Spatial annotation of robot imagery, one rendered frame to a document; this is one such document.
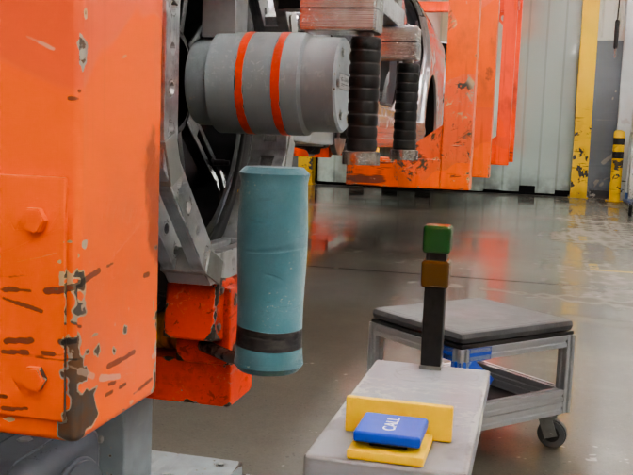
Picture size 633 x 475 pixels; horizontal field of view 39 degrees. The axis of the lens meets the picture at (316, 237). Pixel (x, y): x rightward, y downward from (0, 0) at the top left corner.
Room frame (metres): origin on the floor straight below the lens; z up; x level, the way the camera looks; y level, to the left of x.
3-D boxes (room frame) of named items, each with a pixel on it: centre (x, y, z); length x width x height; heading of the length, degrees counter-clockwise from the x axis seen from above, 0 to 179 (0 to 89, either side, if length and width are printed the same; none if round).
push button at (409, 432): (0.92, -0.09, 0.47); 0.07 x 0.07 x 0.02; 76
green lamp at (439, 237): (1.28, -0.18, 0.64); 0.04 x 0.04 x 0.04; 76
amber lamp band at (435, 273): (1.28, -0.18, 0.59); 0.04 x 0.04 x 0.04; 76
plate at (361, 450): (0.92, -0.09, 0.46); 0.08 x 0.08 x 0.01; 76
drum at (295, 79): (1.25, 0.07, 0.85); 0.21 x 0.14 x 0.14; 76
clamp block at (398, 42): (1.38, -0.10, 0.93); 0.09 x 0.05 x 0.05; 76
